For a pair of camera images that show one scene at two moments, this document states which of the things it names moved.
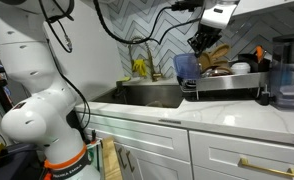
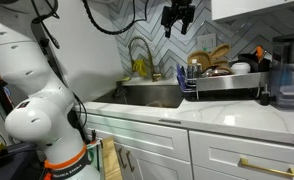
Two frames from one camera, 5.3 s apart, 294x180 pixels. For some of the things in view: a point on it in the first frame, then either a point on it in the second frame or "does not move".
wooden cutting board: x=111 y=160 does not move
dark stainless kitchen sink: x=168 y=95 does not move
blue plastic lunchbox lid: x=187 y=66 → x=181 y=77
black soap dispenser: x=264 y=98 does not move
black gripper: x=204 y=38 → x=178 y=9
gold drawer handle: x=291 y=172 does not move
